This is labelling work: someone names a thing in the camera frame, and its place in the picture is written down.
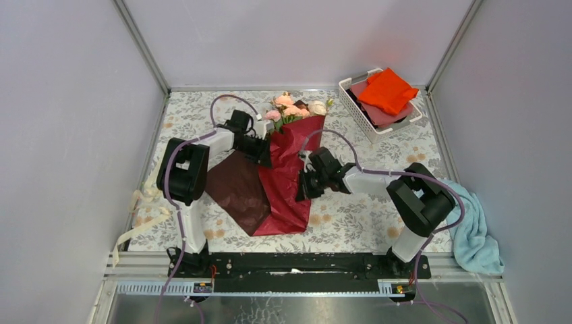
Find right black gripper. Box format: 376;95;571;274
295;167;328;203

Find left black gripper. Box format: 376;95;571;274
233;133;271;168

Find dark red wrapping paper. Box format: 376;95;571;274
205;115;325;236

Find pink fake flower stem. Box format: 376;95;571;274
263;92;310;132

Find white plastic basket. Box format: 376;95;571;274
338;68;423;143

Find white fake rose stem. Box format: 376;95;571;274
308;99;334;116

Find cream ribbon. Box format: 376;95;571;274
110;137;180;268

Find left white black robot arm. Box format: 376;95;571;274
156;110;274;277

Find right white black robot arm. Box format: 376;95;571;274
295;147;456;278

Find pink cloth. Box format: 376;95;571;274
347;81;413;128

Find orange cloth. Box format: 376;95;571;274
357;68;419;116

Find light blue towel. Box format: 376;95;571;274
442;179;505;275

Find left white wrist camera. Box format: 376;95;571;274
253;114;275;138

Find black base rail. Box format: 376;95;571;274
167;248;432;293

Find aluminium frame rail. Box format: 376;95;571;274
105;248;502;297

